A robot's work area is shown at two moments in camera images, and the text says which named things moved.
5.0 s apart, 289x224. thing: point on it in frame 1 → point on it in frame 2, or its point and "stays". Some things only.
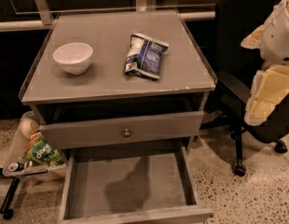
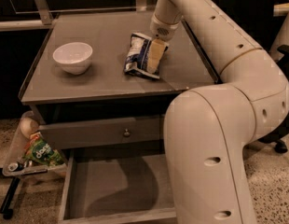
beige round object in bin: [28, 127] stays
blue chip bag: [144, 57] stays
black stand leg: [5, 209] stays
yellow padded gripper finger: [270, 86] → [163, 33]
